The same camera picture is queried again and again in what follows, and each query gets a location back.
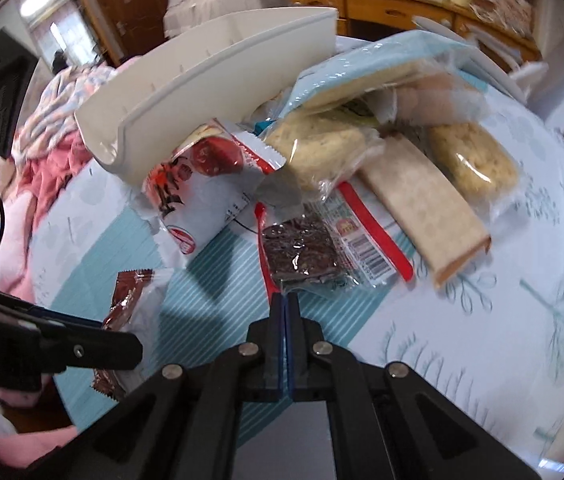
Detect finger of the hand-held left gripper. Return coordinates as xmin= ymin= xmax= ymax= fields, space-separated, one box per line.
xmin=0 ymin=275 xmax=104 ymax=331
xmin=37 ymin=322 xmax=143 ymax=375

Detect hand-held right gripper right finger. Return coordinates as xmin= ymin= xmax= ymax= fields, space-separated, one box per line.
xmin=287 ymin=292 xmax=542 ymax=480

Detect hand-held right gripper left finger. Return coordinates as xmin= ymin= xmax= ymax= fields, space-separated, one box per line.
xmin=22 ymin=292 xmax=287 ymax=480

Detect brown foil snack packet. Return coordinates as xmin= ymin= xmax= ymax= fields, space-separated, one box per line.
xmin=91 ymin=268 xmax=175 ymax=402

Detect dark bar packet red edges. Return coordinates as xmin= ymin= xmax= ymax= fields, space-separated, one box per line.
xmin=254 ymin=180 xmax=415 ymax=298

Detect clear packet yellow cakes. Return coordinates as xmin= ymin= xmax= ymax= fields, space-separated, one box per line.
xmin=424 ymin=121 xmax=521 ymax=213

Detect white plastic storage bin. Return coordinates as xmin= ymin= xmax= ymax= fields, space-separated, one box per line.
xmin=74 ymin=6 xmax=339 ymax=184

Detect pink floral blanket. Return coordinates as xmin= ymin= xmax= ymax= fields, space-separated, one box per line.
xmin=0 ymin=57 xmax=140 ymax=311

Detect red and white snack packet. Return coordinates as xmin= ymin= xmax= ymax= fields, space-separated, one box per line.
xmin=143 ymin=119 xmax=287 ymax=257

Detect beige sandwich biscuit packet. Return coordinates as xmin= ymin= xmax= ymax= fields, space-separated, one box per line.
xmin=356 ymin=132 xmax=493 ymax=290

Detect clear packet pale oat cake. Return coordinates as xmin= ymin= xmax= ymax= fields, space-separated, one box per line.
xmin=259 ymin=110 xmax=385 ymax=206

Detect light blue bread packet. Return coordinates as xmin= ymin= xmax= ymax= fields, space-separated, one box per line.
xmin=282 ymin=30 xmax=490 ymax=128

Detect brown wooden door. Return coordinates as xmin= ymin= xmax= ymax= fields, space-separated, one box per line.
xmin=64 ymin=0 xmax=175 ymax=63

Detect wooden desk with drawers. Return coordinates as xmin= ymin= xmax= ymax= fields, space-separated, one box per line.
xmin=289 ymin=0 xmax=543 ymax=63

